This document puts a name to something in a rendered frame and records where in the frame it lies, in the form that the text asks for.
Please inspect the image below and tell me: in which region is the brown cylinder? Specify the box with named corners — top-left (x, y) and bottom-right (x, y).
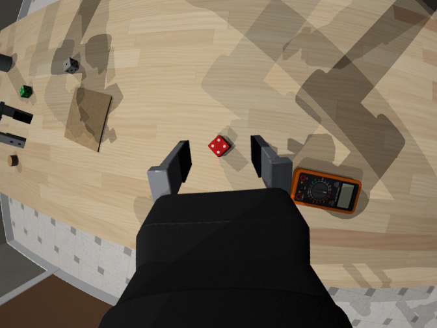
top-left (8, 155), bottom-right (18, 167)

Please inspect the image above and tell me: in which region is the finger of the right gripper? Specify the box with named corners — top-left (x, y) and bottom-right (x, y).
top-left (0, 102), bottom-right (33, 124)
top-left (0, 132), bottom-right (26, 148)

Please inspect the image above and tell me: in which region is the brown square mat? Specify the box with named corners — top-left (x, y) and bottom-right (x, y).
top-left (64, 88), bottom-right (112, 152)

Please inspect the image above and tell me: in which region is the red die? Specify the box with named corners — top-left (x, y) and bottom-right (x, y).
top-left (208, 135), bottom-right (232, 157)

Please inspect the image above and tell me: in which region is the green die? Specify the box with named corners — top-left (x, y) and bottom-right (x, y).
top-left (20, 85), bottom-right (32, 98)

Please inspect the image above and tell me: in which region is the orange digital multimeter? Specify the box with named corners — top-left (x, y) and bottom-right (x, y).
top-left (291, 168), bottom-right (362, 214)

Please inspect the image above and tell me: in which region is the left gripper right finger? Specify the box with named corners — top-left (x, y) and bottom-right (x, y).
top-left (250, 135), bottom-right (293, 196)

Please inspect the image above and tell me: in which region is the grey plastic bottle with blue cap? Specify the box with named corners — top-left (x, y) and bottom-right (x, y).
top-left (0, 54), bottom-right (12, 72)

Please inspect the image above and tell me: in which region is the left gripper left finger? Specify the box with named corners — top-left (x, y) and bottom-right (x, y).
top-left (146, 140), bottom-right (192, 203)

